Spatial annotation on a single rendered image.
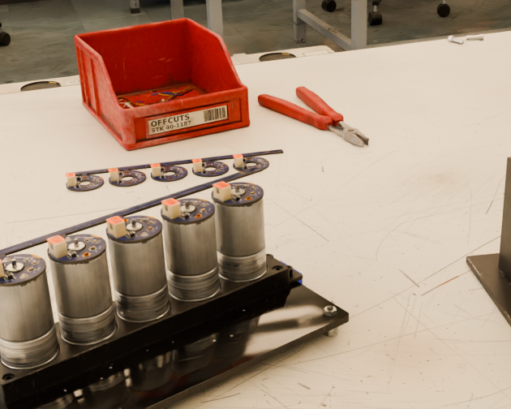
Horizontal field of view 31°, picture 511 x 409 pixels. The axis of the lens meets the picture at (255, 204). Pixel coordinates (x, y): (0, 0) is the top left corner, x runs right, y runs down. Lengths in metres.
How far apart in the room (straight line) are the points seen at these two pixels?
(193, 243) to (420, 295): 0.12
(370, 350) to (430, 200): 0.17
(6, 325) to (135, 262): 0.06
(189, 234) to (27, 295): 0.08
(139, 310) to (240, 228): 0.06
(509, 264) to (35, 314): 0.23
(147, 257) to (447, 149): 0.30
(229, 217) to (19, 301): 0.11
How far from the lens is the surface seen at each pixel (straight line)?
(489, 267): 0.49
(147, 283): 0.41
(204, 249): 0.42
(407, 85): 0.78
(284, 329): 0.42
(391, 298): 0.47
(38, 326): 0.39
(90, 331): 0.40
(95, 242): 0.40
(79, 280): 0.39
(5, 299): 0.38
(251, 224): 0.43
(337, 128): 0.67
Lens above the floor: 0.99
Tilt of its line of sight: 25 degrees down
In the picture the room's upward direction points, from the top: 3 degrees counter-clockwise
